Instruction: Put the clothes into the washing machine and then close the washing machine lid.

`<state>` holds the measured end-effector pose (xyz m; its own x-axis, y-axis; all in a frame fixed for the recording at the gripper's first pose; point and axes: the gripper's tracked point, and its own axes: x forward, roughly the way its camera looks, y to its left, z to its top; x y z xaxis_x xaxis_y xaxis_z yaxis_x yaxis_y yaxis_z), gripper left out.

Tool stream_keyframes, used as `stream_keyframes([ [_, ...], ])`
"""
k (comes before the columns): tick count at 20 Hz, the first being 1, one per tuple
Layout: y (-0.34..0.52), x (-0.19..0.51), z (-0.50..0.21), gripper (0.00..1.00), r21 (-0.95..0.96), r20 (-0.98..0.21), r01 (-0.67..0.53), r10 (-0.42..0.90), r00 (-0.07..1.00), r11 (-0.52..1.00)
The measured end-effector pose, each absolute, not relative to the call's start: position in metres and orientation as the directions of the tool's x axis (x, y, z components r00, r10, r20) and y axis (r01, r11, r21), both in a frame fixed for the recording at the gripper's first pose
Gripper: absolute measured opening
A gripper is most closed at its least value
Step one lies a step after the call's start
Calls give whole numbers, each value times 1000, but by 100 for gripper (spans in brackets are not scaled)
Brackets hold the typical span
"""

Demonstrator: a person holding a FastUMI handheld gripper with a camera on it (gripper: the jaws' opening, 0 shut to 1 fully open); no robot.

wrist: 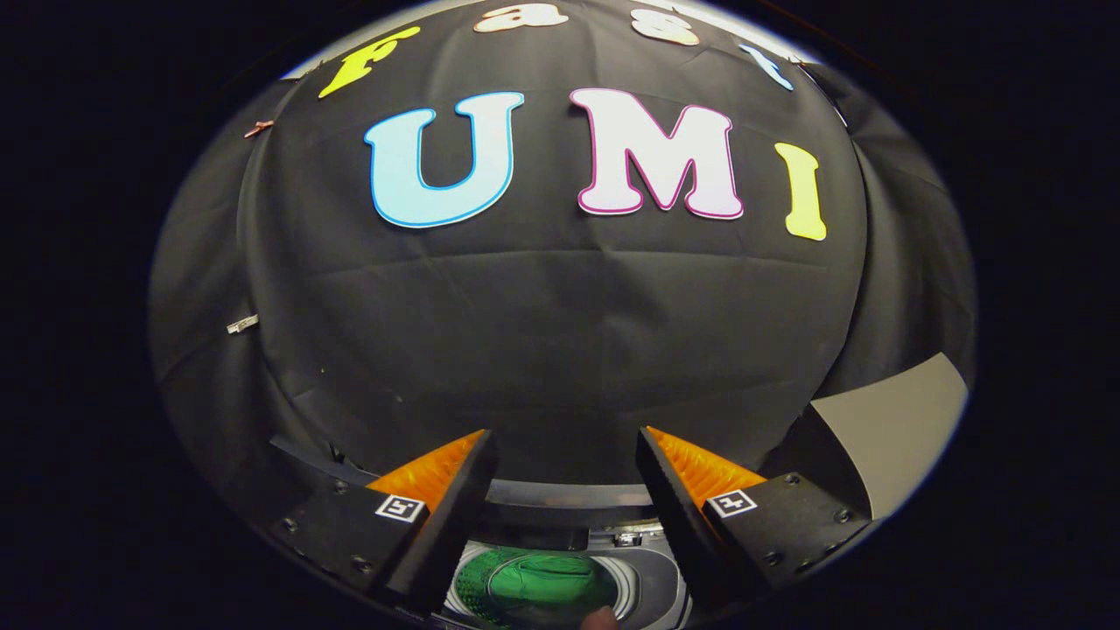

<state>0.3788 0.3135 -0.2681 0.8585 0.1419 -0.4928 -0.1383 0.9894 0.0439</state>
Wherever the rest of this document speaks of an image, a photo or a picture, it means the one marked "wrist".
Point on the copper cloth clip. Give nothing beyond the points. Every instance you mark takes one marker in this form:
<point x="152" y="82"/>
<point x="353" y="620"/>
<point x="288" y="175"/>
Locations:
<point x="258" y="129"/>

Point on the black backdrop cloth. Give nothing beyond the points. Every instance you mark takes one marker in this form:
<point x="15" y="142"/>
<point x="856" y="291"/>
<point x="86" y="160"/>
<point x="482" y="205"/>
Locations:
<point x="560" y="332"/>

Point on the green polo shirt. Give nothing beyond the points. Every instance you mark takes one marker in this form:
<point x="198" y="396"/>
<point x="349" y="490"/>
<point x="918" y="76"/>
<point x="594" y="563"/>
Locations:
<point x="542" y="582"/>

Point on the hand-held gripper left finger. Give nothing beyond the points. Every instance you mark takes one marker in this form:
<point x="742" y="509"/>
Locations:
<point x="455" y="516"/>

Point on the silver cloth clip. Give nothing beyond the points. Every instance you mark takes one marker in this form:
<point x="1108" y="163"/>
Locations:
<point x="242" y="324"/>

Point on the grey cabinet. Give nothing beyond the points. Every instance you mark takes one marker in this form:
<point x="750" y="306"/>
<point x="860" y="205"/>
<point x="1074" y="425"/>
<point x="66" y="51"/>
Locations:
<point x="892" y="429"/>

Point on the grey washing machine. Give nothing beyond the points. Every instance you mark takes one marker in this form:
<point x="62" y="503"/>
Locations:
<point x="652" y="582"/>

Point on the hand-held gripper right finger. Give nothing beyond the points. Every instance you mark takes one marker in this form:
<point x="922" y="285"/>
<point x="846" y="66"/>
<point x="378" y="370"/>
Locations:
<point x="678" y="516"/>

